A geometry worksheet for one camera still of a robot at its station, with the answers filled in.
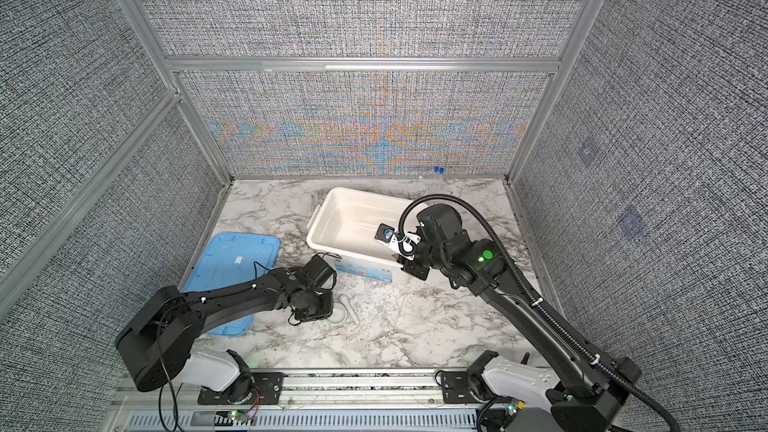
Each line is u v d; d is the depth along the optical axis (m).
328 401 0.73
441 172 1.02
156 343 0.43
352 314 0.85
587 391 0.37
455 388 0.73
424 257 0.59
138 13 0.77
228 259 0.95
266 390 0.74
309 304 0.71
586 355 0.39
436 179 1.06
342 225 1.03
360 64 0.88
